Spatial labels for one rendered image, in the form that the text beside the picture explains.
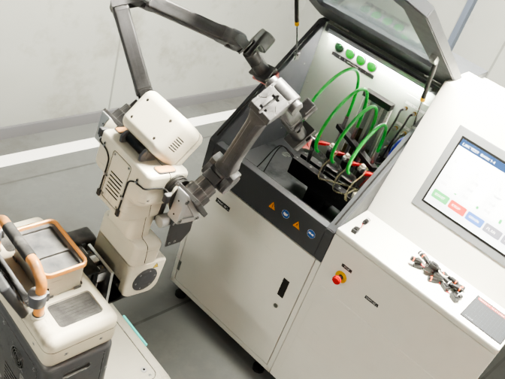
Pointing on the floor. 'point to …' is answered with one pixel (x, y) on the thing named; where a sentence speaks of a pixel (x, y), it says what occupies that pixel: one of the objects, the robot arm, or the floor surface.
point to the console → (383, 359)
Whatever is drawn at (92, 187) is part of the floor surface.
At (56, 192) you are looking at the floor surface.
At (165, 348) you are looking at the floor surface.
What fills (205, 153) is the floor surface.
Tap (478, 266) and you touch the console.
